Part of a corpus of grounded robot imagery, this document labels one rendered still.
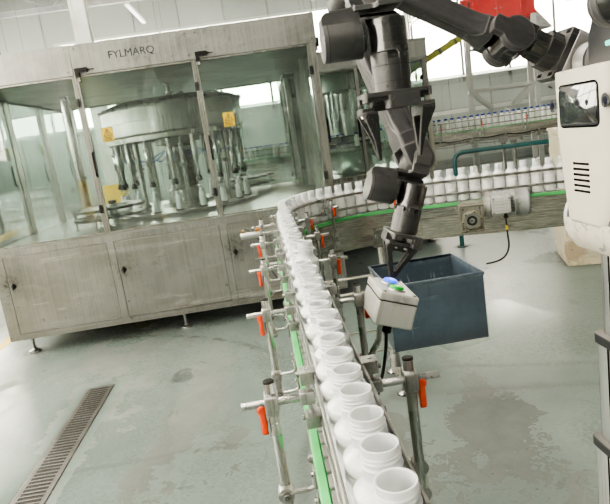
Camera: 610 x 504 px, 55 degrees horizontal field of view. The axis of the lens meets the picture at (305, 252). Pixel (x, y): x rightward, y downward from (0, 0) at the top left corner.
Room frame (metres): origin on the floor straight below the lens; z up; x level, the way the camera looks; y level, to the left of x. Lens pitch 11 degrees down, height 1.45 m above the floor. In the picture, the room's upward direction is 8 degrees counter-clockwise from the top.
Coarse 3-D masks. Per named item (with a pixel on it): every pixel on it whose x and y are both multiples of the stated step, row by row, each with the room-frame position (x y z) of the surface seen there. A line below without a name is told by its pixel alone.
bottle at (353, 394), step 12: (348, 384) 0.62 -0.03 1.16; (360, 384) 0.62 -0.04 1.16; (348, 396) 0.59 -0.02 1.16; (360, 396) 0.59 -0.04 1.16; (372, 396) 0.60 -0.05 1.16; (348, 408) 0.59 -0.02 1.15; (336, 432) 0.60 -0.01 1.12; (348, 432) 0.59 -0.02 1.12; (336, 444) 0.61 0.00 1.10; (348, 444) 0.58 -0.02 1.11
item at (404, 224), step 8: (400, 208) 1.20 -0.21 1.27; (400, 216) 1.20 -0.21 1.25; (408, 216) 1.19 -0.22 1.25; (416, 216) 1.20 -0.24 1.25; (392, 224) 1.21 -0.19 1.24; (400, 224) 1.20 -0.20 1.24; (408, 224) 1.19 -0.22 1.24; (416, 224) 1.20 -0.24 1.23; (392, 232) 1.18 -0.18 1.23; (400, 232) 1.20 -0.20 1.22; (408, 232) 1.19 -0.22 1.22; (416, 232) 1.21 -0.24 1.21; (400, 240) 1.17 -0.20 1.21; (416, 240) 1.17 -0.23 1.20
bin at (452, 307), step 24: (384, 264) 2.08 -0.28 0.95; (408, 264) 2.08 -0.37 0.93; (432, 264) 2.08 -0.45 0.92; (456, 264) 2.03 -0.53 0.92; (432, 288) 1.78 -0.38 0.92; (456, 288) 1.78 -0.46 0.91; (480, 288) 1.78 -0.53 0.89; (432, 312) 1.78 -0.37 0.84; (456, 312) 1.78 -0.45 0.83; (480, 312) 1.78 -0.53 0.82; (408, 336) 1.77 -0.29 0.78; (432, 336) 1.78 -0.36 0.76; (456, 336) 1.78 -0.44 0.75; (480, 336) 1.78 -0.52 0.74
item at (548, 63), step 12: (540, 36) 1.36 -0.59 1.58; (552, 36) 1.36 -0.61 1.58; (564, 36) 1.37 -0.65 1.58; (576, 36) 1.35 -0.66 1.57; (540, 48) 1.35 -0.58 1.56; (552, 48) 1.35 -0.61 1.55; (564, 48) 1.35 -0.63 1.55; (528, 60) 1.38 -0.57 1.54; (540, 60) 1.36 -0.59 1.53; (552, 60) 1.35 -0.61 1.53; (564, 60) 1.35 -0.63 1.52; (540, 72) 1.42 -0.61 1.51; (552, 72) 1.35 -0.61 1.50
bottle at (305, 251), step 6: (306, 240) 1.39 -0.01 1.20; (300, 246) 1.36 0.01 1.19; (306, 246) 1.35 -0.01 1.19; (312, 246) 1.37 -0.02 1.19; (300, 252) 1.36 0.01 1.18; (306, 252) 1.35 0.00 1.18; (312, 252) 1.36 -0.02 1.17; (300, 258) 1.35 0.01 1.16; (306, 258) 1.35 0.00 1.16; (312, 258) 1.35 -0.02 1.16; (294, 264) 1.36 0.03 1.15; (318, 264) 1.36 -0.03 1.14; (294, 270) 1.37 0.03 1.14; (318, 270) 1.36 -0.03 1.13
